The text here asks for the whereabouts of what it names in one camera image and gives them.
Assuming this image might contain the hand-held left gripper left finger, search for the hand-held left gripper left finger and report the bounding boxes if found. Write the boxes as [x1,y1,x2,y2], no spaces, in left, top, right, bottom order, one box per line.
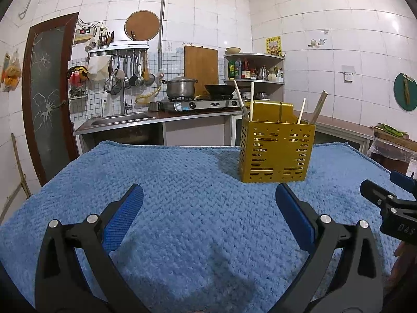
[34,184,150,313]

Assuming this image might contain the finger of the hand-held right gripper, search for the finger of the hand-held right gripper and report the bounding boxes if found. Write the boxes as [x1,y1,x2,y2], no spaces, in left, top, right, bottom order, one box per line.
[390,170,417,199]
[360,179,400,207]

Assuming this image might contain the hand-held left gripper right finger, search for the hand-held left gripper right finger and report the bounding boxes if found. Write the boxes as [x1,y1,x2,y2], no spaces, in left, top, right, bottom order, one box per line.
[270,183,384,313]

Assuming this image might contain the yellow slotted utensil holder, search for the yellow slotted utensil holder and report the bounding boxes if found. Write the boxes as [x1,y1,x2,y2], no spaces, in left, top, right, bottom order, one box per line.
[238,101,316,183]

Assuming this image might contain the wooden chopstick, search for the wooden chopstick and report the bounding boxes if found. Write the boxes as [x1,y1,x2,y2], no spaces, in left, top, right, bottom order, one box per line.
[297,98,307,125]
[234,80,251,121]
[311,91,328,126]
[308,92,326,125]

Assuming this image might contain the person's right hand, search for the person's right hand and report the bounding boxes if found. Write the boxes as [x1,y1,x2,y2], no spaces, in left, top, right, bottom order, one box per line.
[391,242,417,287]

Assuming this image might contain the plastic covered box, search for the plastic covered box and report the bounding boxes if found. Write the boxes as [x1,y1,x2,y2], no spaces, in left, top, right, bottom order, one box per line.
[367,137,417,175]

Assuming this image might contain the green vegetables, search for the green vegetables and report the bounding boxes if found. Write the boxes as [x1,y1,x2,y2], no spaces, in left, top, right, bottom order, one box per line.
[376,123,408,137]

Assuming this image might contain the blue knitted blanket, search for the blue knitted blanket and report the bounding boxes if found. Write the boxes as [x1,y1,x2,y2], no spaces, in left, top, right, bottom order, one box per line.
[0,140,417,313]

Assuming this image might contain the green round board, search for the green round board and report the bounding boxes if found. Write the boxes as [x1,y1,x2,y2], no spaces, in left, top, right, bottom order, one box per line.
[394,72,417,111]

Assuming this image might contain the steel kitchen sink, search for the steel kitchen sink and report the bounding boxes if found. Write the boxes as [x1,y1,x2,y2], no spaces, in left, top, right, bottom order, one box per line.
[90,113,157,126]

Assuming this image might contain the counter cabinet doors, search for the counter cabinet doors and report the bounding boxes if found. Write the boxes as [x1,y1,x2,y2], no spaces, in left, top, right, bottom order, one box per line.
[163,114,369,152]

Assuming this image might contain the steel faucet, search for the steel faucet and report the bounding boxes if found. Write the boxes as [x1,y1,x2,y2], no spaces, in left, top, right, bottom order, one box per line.
[109,70,133,115]

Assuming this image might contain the wooden stick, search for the wooden stick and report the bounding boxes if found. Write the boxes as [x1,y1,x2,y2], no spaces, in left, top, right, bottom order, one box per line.
[0,133,31,222]

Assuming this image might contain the kitchen counter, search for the kitchen counter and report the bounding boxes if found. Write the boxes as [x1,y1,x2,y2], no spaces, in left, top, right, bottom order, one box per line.
[73,106,375,137]

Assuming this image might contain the metal skimmer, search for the metal skimmer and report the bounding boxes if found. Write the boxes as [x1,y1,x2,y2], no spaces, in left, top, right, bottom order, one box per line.
[104,68,120,96]

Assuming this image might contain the gas stove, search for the gas stove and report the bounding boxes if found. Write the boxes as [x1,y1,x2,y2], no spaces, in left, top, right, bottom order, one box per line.
[160,96,240,112]

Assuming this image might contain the brown framed glass door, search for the brown framed glass door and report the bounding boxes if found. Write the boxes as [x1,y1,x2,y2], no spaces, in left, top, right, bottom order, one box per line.
[22,12,80,186]

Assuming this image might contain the black ladle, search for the black ladle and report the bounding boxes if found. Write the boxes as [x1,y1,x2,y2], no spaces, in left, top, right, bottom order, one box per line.
[128,55,139,87]

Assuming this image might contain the steel cooking pot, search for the steel cooking pot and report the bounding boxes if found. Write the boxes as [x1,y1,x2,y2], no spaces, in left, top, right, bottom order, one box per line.
[162,76,199,99]

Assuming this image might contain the black wok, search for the black wok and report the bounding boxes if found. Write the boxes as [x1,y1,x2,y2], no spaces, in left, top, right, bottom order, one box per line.
[204,84,236,96]

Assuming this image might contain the red and yellow bag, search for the red and yellow bag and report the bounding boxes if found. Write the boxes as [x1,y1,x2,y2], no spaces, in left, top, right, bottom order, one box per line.
[67,66,89,82]

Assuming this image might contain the white plastic bag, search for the white plastic bag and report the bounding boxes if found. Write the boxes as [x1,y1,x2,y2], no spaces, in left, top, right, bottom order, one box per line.
[88,55,111,80]

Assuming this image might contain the rectangular wooden cutting board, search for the rectangular wooden cutting board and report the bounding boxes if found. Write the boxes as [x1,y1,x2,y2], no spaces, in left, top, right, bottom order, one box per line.
[184,45,219,97]

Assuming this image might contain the orange hanging bag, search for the orange hanging bag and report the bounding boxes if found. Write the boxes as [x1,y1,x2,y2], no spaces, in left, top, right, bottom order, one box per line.
[1,52,23,92]

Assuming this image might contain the round wooden board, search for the round wooden board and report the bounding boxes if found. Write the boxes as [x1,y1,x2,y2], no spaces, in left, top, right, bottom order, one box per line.
[125,11,161,42]

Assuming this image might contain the yellow hose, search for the yellow hose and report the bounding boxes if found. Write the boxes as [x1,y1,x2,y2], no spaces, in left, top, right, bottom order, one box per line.
[135,85,163,105]

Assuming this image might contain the wire wall basket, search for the wire wall basket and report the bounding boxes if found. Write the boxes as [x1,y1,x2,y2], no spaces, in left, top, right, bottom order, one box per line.
[68,86,88,100]

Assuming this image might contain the corner wall shelf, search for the corner wall shelf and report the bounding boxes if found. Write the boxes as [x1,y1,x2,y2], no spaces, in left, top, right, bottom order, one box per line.
[223,52,286,101]

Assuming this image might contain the metal wall rack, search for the metal wall rack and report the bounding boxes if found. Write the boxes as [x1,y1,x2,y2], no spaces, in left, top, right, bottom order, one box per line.
[87,42,150,56]

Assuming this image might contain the yellow wall calendar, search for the yellow wall calendar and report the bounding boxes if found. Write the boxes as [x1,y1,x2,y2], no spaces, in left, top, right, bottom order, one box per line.
[265,36,281,57]

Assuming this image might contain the wall timer box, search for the wall timer box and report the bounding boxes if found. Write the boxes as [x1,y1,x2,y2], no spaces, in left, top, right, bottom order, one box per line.
[74,28,93,43]

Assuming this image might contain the metal wall pipe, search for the metal wall pipe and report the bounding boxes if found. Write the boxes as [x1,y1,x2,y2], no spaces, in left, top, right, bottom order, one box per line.
[158,0,169,72]

